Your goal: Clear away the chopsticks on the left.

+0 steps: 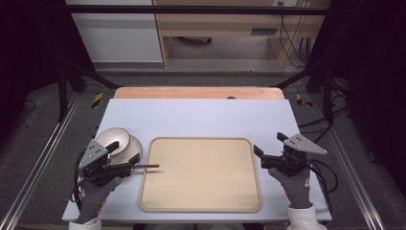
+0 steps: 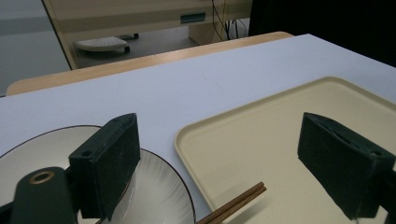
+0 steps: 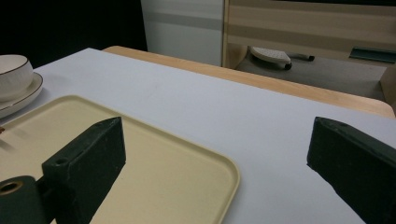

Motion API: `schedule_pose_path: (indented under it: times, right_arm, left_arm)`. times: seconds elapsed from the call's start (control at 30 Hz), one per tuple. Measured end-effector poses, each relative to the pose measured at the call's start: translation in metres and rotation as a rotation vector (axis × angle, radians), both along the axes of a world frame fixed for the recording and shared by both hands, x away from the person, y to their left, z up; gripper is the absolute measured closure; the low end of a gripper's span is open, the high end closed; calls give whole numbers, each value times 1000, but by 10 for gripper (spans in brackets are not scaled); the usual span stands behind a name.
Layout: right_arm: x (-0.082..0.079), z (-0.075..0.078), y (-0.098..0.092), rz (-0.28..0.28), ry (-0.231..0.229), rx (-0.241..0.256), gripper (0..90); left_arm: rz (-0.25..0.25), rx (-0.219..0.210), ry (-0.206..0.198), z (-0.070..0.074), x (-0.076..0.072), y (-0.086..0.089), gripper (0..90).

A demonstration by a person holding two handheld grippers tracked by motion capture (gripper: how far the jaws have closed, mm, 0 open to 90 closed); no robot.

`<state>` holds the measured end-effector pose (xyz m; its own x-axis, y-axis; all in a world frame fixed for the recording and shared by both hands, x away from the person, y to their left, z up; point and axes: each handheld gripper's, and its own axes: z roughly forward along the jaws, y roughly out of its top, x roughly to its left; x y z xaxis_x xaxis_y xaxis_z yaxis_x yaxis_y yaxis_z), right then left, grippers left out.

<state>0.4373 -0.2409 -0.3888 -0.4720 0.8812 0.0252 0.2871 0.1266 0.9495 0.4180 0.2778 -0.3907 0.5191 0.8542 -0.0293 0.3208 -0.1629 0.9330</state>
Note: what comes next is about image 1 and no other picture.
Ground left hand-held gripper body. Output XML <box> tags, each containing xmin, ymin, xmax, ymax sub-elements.
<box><xmin>79</xmin><ymin>139</ymin><xmax>132</xmax><ymax>187</ymax></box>

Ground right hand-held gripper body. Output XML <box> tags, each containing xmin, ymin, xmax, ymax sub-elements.
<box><xmin>261</xmin><ymin>133</ymin><xmax>328</xmax><ymax>177</ymax></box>

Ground person's left hand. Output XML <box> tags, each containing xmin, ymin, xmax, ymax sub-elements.
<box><xmin>76</xmin><ymin>176</ymin><xmax>124</xmax><ymax>224</ymax></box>

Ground person's right hand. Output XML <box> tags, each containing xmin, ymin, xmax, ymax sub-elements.
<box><xmin>267</xmin><ymin>167</ymin><xmax>314</xmax><ymax>210</ymax></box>

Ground white bowl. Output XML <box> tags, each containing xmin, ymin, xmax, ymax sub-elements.
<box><xmin>109</xmin><ymin>135</ymin><xmax>144</xmax><ymax>166</ymax></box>

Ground metal bowl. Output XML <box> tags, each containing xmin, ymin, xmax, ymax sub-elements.
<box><xmin>95</xmin><ymin>126</ymin><xmax>131</xmax><ymax>157</ymax></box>

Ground yellow black tape strip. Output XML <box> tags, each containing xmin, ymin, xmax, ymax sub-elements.
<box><xmin>295</xmin><ymin>93</ymin><xmax>314</xmax><ymax>108</ymax></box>
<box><xmin>91</xmin><ymin>92</ymin><xmax>105</xmax><ymax>109</ymax></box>

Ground black metal stand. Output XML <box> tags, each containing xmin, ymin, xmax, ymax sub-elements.
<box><xmin>56</xmin><ymin>59</ymin><xmax>124</xmax><ymax>123</ymax></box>
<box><xmin>273</xmin><ymin>59</ymin><xmax>335</xmax><ymax>126</ymax></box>

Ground beige tray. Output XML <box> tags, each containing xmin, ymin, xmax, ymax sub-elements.
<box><xmin>138</xmin><ymin>136</ymin><xmax>263</xmax><ymax>214</ymax></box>

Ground white cabinet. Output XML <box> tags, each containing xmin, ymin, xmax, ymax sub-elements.
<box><xmin>64</xmin><ymin>0</ymin><xmax>164</xmax><ymax>63</ymax></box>

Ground wooden desk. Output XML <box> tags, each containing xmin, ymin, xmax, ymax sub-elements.
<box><xmin>152</xmin><ymin>0</ymin><xmax>330</xmax><ymax>69</ymax></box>

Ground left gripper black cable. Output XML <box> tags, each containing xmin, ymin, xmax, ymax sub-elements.
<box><xmin>70</xmin><ymin>149</ymin><xmax>86</xmax><ymax>210</ymax></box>

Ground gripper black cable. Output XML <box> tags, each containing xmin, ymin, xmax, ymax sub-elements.
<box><xmin>305</xmin><ymin>157</ymin><xmax>339</xmax><ymax>195</ymax></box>
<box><xmin>70</xmin><ymin>149</ymin><xmax>86</xmax><ymax>210</ymax></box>

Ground black floor cables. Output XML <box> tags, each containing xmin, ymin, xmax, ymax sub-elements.
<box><xmin>299</xmin><ymin>104</ymin><xmax>350</xmax><ymax>145</ymax></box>

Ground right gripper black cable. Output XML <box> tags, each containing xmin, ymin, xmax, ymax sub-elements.
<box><xmin>305</xmin><ymin>157</ymin><xmax>339</xmax><ymax>195</ymax></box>

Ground aluminium floor rail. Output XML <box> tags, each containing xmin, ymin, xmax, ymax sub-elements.
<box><xmin>0</xmin><ymin>91</ymin><xmax>82</xmax><ymax>230</ymax></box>
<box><xmin>309</xmin><ymin>93</ymin><xmax>387</xmax><ymax>230</ymax></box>

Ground black hanging cables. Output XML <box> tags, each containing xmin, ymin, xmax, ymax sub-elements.
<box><xmin>278</xmin><ymin>2</ymin><xmax>312</xmax><ymax>68</ymax></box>

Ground black frame bar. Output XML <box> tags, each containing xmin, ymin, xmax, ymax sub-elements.
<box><xmin>62</xmin><ymin>4</ymin><xmax>330</xmax><ymax>16</ymax></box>

